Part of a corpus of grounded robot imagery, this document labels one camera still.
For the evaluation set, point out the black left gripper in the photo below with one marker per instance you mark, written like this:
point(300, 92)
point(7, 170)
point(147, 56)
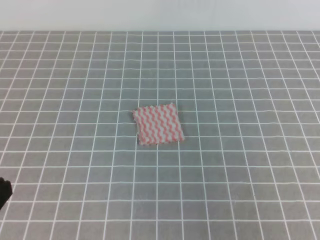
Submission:
point(6, 191)

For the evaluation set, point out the pink white wavy striped towel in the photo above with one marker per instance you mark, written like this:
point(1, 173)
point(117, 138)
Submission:
point(158, 124)

